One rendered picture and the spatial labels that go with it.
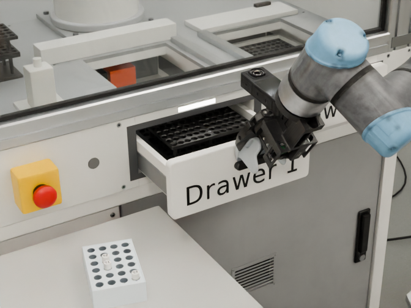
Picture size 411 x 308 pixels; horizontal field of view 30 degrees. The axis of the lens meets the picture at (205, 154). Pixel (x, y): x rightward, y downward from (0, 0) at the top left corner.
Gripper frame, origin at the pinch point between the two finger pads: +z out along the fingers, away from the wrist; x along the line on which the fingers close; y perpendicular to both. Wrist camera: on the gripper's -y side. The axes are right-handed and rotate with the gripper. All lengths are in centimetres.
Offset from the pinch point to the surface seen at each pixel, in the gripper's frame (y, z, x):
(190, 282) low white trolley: 15.9, 8.1, -16.6
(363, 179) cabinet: 1, 35, 45
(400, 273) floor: 16, 102, 91
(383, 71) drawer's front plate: -12.7, 9.8, 44.9
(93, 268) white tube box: 8.1, 9.1, -30.3
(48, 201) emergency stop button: -5.6, 9.9, -32.9
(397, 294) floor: 22, 97, 83
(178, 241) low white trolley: 6.7, 14.7, -12.6
